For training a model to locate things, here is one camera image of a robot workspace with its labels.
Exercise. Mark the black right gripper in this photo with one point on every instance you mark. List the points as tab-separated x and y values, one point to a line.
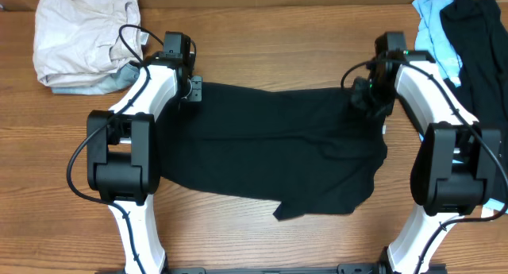
386	109

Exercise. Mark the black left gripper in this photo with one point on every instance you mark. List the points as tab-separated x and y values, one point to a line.
195	88

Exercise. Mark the black t-shirt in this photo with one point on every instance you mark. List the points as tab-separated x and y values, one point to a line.
308	150

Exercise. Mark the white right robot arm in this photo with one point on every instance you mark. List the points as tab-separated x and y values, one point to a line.
456	165

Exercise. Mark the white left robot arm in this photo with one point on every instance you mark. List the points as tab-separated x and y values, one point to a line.
122	158

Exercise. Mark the light blue t-shirt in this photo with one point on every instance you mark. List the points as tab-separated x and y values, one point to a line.
431	37

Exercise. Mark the blue folded jeans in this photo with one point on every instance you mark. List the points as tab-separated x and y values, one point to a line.
122	79

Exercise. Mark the black polo shirt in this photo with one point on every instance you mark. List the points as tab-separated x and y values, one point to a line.
475	30

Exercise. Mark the beige folded trousers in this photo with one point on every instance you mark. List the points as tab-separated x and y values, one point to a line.
79	42

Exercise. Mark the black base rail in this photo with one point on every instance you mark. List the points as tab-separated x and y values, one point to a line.
364	268

